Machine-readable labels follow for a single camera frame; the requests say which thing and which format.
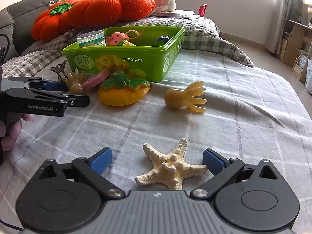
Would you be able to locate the red object on bed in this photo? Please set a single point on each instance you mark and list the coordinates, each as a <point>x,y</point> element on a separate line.
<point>202,10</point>

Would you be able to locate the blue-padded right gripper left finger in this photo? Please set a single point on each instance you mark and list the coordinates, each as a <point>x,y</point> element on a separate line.
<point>89,171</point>

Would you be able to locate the clear cotton swab jar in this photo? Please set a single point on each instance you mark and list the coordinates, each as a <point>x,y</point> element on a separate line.
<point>91,39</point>

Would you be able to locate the left orange pumpkin cushion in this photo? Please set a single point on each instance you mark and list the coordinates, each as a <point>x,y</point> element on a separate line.
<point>52,22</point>

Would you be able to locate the toy corn cob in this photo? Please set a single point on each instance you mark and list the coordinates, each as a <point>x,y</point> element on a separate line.
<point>125,43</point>

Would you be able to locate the green plastic bin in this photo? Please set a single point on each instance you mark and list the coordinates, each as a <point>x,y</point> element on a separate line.
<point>144,59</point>

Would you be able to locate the pink toy block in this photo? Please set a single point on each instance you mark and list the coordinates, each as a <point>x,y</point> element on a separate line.
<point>98,78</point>

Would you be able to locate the orange pumpkin cushion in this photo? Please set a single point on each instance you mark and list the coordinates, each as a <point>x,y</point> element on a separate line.
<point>52,22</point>
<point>105,13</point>

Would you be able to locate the orange toy pumpkin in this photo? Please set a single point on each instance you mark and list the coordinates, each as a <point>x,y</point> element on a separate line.
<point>122,89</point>

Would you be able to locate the person's left hand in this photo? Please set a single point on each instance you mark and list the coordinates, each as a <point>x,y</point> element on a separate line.
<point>10,134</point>

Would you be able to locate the right orange pumpkin cushion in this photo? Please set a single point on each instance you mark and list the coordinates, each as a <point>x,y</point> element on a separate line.
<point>105,13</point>

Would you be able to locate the wooden desk shelf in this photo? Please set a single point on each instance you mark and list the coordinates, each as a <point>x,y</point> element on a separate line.
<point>296,40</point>

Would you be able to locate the purple toy grapes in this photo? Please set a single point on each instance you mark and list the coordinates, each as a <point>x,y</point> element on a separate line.
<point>162,40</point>

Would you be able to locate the right amber octopus toy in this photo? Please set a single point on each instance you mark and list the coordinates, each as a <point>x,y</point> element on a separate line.
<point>178,98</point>

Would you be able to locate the white paper bag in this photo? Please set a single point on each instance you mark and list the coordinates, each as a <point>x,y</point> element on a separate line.
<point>308,80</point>

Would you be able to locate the grey checked quilt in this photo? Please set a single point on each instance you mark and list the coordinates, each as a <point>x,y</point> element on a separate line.
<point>200,34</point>

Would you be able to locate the dark hair claw clip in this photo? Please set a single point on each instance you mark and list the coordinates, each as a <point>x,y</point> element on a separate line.
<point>60,71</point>

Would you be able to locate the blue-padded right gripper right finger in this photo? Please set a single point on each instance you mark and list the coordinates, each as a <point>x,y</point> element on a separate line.
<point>225,173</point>

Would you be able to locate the left amber octopus toy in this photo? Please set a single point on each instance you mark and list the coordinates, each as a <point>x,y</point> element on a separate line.
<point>75,81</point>

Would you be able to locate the white plush toy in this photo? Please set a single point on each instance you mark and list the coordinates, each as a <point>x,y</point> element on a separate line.
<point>165,6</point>

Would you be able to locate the grey window curtain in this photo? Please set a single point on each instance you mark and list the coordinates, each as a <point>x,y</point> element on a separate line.
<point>282,10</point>

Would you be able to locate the amber octopus toy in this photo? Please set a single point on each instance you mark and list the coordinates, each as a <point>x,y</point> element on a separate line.
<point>75,81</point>
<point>178,98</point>

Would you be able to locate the cream starfish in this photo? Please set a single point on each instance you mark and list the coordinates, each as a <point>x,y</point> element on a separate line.
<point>169,169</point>

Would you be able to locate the pink toy pig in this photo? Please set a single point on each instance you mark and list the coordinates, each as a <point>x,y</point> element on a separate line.
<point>116,38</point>

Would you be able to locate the grey sofa backrest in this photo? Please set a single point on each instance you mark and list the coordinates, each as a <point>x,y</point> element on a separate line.
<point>16,22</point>

